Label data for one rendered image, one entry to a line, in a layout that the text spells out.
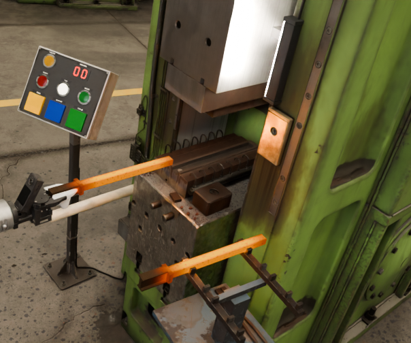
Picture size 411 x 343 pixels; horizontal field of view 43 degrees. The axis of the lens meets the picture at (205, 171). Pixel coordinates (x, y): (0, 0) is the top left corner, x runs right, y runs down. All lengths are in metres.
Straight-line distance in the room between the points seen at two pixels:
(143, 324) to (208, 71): 1.27
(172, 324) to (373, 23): 1.08
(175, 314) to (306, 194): 0.58
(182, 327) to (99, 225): 1.51
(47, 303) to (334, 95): 1.78
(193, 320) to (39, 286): 1.22
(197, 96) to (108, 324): 1.34
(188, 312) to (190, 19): 0.94
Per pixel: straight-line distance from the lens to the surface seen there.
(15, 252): 2.98
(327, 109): 1.54
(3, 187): 3.42
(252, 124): 2.23
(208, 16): 1.62
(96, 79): 2.09
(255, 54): 1.69
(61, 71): 2.17
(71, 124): 2.11
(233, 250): 1.61
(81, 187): 1.64
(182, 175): 1.88
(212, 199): 1.81
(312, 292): 2.36
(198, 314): 1.77
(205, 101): 1.69
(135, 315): 2.48
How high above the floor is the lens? 2.06
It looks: 34 degrees down
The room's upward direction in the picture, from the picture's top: 12 degrees clockwise
